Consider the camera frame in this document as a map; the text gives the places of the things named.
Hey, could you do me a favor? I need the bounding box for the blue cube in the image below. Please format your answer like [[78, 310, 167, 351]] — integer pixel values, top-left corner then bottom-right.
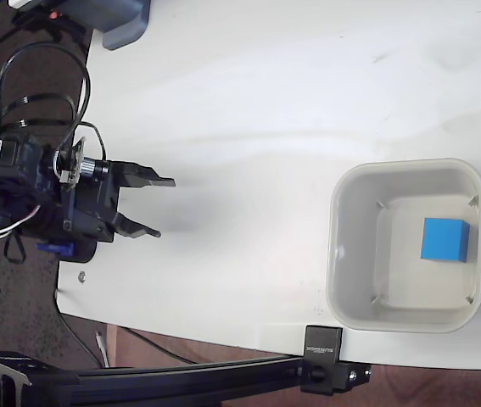
[[420, 217, 471, 263]]

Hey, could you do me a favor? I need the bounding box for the black table clamp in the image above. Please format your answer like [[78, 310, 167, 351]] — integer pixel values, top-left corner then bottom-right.
[[299, 325, 372, 396]]

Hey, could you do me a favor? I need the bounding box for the gripper camera circuit board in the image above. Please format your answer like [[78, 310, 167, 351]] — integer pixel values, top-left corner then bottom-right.
[[55, 136, 112, 187]]

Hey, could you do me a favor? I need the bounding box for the black floor cable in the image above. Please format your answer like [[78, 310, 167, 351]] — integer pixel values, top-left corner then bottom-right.
[[54, 287, 201, 366]]

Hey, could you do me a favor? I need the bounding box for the black stand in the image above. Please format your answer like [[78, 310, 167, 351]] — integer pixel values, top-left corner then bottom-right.
[[0, 0, 93, 53]]

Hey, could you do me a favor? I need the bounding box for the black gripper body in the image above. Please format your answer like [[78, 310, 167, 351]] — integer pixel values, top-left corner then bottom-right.
[[62, 159, 123, 244]]

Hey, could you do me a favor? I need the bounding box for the white square plastic bin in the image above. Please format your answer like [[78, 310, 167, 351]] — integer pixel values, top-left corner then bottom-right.
[[326, 158, 481, 335]]

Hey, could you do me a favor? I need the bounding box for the black aluminium rail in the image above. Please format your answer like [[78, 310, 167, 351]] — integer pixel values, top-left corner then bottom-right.
[[0, 348, 305, 407]]

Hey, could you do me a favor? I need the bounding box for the black camera cable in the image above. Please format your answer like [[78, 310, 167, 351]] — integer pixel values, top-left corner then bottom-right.
[[0, 41, 109, 148]]

